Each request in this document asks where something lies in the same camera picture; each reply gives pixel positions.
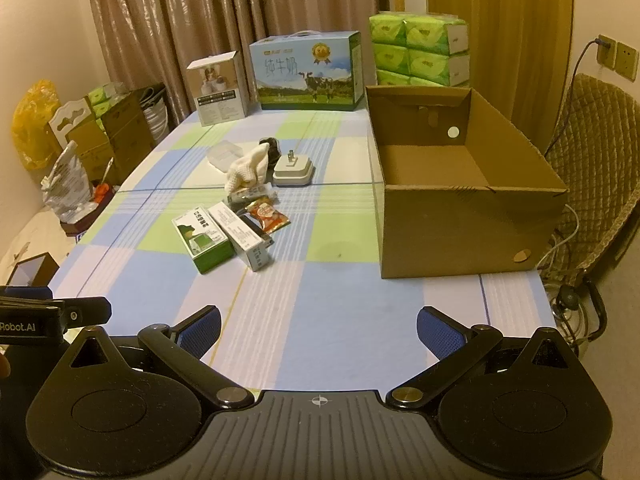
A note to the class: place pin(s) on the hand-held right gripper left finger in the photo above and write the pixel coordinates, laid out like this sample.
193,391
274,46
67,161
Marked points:
202,329

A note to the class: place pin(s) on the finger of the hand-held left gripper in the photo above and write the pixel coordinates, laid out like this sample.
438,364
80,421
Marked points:
85,312
27,292

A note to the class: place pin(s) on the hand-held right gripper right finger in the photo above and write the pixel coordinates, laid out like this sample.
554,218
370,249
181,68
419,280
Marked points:
440,332

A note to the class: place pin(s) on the green and white box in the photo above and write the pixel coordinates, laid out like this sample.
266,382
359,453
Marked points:
202,240

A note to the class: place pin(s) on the brown cardboard box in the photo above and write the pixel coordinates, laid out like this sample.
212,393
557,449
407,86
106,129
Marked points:
450,230

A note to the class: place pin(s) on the long white box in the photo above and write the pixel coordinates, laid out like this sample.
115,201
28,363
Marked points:
240,232

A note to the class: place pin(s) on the red snack packet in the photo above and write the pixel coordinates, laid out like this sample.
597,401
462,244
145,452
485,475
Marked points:
267,215

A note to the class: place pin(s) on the white knitted glove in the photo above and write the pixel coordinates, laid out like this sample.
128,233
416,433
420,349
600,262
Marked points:
245,170

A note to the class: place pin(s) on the clear plastic case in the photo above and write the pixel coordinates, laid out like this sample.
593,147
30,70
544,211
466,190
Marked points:
222,156

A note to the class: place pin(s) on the white power adapter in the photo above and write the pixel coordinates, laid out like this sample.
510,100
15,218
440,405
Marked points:
294,172

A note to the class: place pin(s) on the dark brown glossy object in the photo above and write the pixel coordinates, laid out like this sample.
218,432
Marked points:
272,147

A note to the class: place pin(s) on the person's left hand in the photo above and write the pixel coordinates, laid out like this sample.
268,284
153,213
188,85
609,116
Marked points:
4,367

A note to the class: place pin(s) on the dark open floor box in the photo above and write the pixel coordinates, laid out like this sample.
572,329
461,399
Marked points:
32,272

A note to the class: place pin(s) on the checked pastel tablecloth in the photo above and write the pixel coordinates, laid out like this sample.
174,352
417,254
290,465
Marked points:
325,310

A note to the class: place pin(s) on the silver plastic bag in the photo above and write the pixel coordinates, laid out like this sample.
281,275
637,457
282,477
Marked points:
65,180

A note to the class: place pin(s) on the brown cardboard carton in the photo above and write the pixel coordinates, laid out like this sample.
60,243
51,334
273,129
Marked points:
127,125
92,152

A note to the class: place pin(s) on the yellow plastic bag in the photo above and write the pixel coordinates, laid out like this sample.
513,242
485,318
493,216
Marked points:
35,125

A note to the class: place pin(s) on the white scalloped card box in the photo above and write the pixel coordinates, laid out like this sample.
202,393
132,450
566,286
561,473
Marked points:
67,117

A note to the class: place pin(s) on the green tissue pack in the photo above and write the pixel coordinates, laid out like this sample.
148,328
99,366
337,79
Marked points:
100,100

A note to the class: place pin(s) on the white striped shopping bag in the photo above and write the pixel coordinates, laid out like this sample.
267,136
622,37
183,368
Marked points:
157,115

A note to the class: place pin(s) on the quilted beige chair cover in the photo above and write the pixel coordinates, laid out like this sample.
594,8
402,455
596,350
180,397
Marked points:
595,160

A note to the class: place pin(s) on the white pet photo box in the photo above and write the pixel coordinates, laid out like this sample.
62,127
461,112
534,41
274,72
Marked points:
220,90

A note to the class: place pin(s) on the blue milk gift carton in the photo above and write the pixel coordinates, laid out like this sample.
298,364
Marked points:
300,75

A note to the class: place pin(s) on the stack of green tissue packs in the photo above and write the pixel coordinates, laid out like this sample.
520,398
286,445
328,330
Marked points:
425,50

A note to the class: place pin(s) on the wooden door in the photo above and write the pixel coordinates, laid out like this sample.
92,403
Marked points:
500,35

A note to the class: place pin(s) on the brown shiny curtain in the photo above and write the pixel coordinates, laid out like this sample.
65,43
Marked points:
200,10

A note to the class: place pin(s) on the black chair frame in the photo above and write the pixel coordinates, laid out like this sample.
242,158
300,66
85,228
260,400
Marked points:
598,305

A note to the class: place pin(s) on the beige wall socket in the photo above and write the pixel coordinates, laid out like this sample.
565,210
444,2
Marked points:
627,62
611,57

